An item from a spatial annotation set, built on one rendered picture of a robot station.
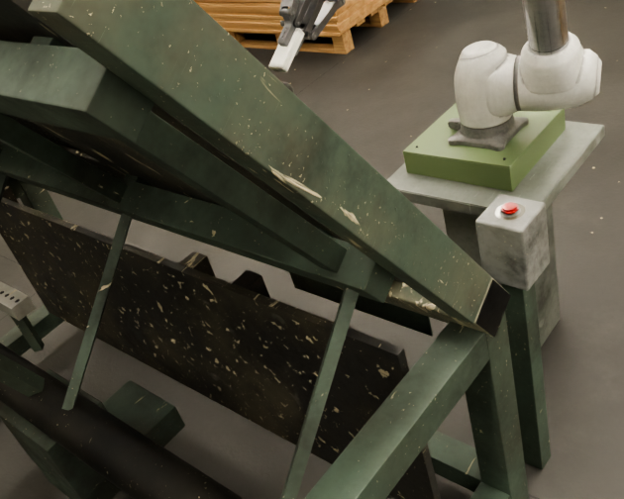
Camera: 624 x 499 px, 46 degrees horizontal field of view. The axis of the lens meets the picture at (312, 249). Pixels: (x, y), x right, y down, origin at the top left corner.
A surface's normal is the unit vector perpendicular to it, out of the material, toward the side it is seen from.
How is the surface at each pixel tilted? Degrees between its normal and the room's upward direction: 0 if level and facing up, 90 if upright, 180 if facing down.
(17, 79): 32
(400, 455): 90
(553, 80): 103
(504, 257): 90
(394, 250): 90
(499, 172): 90
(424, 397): 0
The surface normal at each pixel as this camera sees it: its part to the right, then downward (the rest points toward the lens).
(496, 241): -0.62, 0.58
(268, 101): 0.75, 0.22
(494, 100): -0.29, 0.61
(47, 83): -0.54, -0.36
